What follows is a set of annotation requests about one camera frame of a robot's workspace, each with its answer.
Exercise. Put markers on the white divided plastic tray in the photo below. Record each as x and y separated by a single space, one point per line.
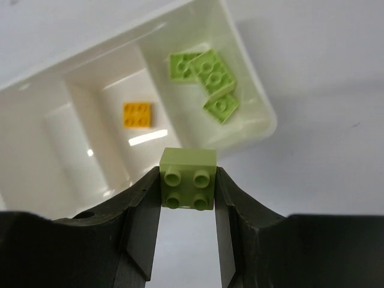
63 144

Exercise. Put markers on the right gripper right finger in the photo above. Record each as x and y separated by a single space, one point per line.
260 248

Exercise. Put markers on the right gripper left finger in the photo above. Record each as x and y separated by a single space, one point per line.
109 245

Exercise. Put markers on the pale green 2x3 lego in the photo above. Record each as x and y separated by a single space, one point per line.
212 74

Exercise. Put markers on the pale green lego front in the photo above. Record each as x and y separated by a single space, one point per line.
221 108

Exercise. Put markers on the pale green 2x2 lego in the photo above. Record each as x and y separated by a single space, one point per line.
179 69

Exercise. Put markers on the pale green small lego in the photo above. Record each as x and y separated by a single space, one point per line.
188 178

